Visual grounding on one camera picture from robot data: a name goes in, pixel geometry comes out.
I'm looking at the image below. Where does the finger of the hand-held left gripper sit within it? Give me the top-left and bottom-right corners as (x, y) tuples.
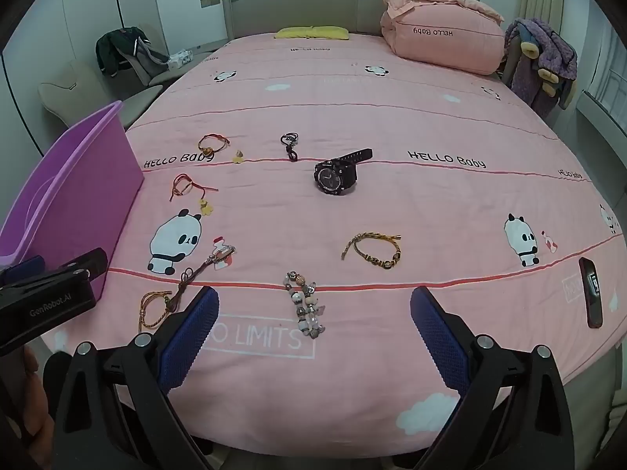
(44, 248), (109, 282)
(0, 255), (44, 287)

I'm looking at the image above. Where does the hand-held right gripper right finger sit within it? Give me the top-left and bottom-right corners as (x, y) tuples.
(410, 286), (575, 470)

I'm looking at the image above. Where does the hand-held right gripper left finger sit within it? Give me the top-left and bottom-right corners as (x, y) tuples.
(53, 285), (219, 470)

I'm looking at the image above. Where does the purple plastic tub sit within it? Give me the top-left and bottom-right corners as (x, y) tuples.
(0, 100), (145, 302)

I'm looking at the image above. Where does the brown cord bracelet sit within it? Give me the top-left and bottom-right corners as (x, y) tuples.
(167, 245), (237, 311)

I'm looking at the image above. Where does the gold braided bracelet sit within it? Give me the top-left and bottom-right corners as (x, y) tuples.
(341, 232), (403, 271)

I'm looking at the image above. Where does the red string bracelet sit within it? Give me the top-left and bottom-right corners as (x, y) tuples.
(169, 173), (219, 202)

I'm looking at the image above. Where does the beaded bracelet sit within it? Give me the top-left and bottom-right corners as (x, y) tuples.
(283, 270), (328, 340)

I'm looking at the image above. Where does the red bracelet with gold charm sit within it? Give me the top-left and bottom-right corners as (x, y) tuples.
(197, 132), (232, 161)

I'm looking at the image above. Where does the black wrist watch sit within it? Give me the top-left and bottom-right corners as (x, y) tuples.
(313, 148), (374, 197)

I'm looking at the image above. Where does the black cord bracelet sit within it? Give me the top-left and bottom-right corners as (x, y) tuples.
(280, 132), (301, 163)

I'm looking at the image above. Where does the black handheld device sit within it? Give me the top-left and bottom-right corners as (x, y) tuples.
(578, 256), (605, 329)

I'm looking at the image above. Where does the beige chair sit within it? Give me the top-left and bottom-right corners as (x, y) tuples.
(132, 24), (216, 89)
(38, 61), (165, 128)

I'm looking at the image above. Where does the dark green jacket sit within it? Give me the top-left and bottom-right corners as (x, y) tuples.
(95, 27), (152, 76)

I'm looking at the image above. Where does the grey garment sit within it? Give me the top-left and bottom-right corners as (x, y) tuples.
(132, 34), (170, 67)

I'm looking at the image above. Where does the pink printed bedsheet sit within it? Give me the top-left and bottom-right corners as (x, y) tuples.
(42, 32), (623, 451)

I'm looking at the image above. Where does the white wardrobe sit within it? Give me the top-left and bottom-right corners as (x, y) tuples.
(0, 0), (228, 152)

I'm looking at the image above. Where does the folded pink quilt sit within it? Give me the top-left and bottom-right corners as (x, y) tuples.
(379, 2), (506, 76)

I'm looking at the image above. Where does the purple fleece robe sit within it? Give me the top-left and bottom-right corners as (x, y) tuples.
(504, 17), (579, 118)

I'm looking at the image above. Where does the yellow pillow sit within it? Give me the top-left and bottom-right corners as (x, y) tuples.
(274, 24), (350, 41)

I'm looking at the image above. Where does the beige bed headboard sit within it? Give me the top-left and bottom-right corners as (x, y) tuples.
(220, 0), (480, 42)

